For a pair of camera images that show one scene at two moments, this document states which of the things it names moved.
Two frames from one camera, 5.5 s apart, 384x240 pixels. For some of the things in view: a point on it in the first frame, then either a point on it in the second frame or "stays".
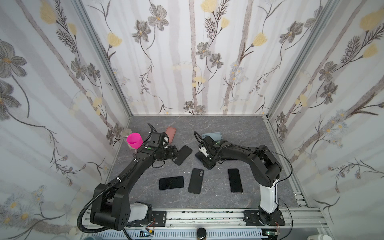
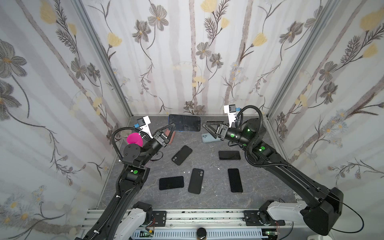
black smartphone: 205,160 -> 185,123
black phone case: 182,155 stays
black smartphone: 171,182 stays
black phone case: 195,181 stays
